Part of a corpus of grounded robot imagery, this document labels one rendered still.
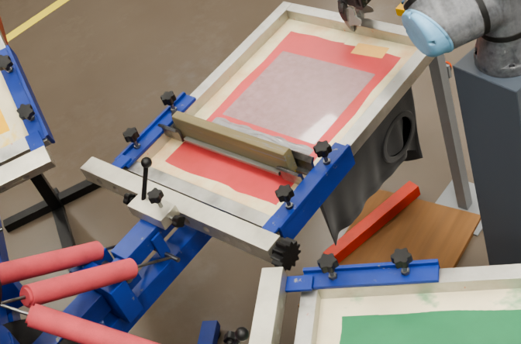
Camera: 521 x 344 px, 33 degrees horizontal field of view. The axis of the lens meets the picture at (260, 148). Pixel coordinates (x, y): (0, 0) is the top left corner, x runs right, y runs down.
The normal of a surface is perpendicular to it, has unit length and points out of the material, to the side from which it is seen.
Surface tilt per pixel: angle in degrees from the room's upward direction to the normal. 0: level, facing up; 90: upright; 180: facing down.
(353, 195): 95
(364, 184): 99
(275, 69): 0
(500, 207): 90
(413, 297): 0
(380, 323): 0
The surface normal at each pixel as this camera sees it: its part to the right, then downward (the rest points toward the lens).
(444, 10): -0.05, -0.23
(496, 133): -0.73, 0.60
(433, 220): -0.29, -0.70
